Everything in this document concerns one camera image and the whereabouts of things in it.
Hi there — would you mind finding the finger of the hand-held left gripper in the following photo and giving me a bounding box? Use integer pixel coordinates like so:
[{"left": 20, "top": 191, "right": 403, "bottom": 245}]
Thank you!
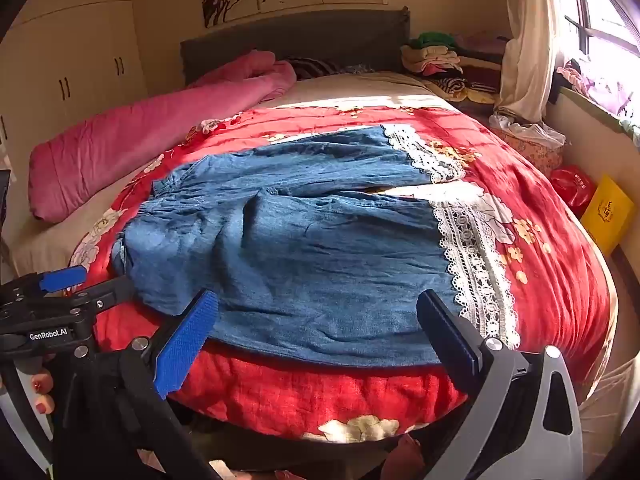
[
  {"left": 74, "top": 275, "right": 137, "bottom": 314},
  {"left": 0, "top": 265, "right": 89, "bottom": 302}
]

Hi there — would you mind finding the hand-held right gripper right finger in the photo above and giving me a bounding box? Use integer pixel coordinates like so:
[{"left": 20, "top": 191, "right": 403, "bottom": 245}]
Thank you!
[{"left": 416, "top": 288, "right": 587, "bottom": 480}]

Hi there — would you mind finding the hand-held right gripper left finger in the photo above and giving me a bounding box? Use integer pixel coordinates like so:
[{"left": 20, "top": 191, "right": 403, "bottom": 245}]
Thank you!
[{"left": 50, "top": 289, "right": 221, "bottom": 480}]

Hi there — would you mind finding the dark blue garment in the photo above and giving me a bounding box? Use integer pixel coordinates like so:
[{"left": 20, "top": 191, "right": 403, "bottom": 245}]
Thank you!
[{"left": 111, "top": 125, "right": 523, "bottom": 368}]

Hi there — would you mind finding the person's left hand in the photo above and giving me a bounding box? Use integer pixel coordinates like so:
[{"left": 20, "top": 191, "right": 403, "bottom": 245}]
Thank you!
[{"left": 29, "top": 366, "right": 57, "bottom": 417}]

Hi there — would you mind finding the red floral quilt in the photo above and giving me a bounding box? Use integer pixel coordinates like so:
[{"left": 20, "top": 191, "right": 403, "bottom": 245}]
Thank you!
[{"left": 67, "top": 105, "right": 613, "bottom": 443}]

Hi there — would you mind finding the pink pillow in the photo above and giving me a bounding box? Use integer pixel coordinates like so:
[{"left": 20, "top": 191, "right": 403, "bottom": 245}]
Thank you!
[{"left": 27, "top": 50, "right": 298, "bottom": 223}]

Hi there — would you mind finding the red bag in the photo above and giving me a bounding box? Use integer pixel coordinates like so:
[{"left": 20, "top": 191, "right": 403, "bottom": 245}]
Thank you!
[{"left": 549, "top": 164, "right": 599, "bottom": 219}]

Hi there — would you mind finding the floral cushion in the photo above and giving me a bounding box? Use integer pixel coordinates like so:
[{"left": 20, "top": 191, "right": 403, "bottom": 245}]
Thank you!
[{"left": 492, "top": 127, "right": 564, "bottom": 179}]

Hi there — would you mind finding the yellow box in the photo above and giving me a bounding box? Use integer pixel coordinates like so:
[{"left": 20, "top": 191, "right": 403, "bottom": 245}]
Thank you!
[{"left": 580, "top": 174, "right": 637, "bottom": 257}]

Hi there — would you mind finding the white plastic bag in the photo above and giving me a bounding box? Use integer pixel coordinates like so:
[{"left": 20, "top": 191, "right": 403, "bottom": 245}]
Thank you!
[{"left": 489, "top": 111, "right": 567, "bottom": 150}]

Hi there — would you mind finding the cream wardrobe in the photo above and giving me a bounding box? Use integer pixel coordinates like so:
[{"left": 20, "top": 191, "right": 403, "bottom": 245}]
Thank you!
[{"left": 0, "top": 0, "right": 149, "bottom": 173}]

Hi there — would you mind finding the pile of folded clothes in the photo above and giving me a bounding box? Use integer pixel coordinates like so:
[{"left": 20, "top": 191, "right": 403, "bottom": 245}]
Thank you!
[{"left": 400, "top": 31, "right": 510, "bottom": 107}]

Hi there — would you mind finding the purple cloth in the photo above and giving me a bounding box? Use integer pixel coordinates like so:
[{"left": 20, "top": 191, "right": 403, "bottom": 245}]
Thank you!
[{"left": 556, "top": 59, "right": 640, "bottom": 123}]

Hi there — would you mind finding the striped pillow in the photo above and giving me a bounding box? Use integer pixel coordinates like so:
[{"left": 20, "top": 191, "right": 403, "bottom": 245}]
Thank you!
[{"left": 285, "top": 57, "right": 347, "bottom": 81}]

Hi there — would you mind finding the cream curtain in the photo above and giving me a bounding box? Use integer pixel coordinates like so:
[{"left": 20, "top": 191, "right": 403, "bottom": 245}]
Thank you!
[{"left": 494, "top": 0, "right": 577, "bottom": 124}]

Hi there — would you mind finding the grey bed headboard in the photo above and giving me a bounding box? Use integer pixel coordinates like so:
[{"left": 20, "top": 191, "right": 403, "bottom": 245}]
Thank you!
[{"left": 180, "top": 7, "right": 412, "bottom": 86}]

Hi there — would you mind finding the window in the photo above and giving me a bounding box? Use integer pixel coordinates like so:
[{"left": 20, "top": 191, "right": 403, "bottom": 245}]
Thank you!
[{"left": 555, "top": 0, "right": 640, "bottom": 63}]

